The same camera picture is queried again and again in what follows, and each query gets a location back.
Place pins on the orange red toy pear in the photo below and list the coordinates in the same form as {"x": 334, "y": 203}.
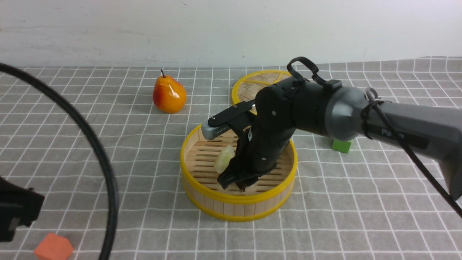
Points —
{"x": 169, "y": 96}

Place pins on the pale green toy dumpling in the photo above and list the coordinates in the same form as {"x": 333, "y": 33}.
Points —
{"x": 223, "y": 159}

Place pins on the woven bamboo steamer lid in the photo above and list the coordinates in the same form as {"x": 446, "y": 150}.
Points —
{"x": 248, "y": 86}

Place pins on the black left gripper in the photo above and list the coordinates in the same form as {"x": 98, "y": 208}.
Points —
{"x": 18, "y": 207}

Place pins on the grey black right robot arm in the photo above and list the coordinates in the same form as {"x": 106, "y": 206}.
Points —
{"x": 342, "y": 113}

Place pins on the green wooden cube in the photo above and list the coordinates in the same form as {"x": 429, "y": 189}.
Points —
{"x": 341, "y": 146}

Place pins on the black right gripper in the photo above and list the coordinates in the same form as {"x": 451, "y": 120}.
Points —
{"x": 261, "y": 146}

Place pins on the bamboo steamer tray yellow rim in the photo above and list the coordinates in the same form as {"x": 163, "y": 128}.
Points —
{"x": 199, "y": 177}

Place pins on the orange wooden block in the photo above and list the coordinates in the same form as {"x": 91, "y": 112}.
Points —
{"x": 54, "y": 247}

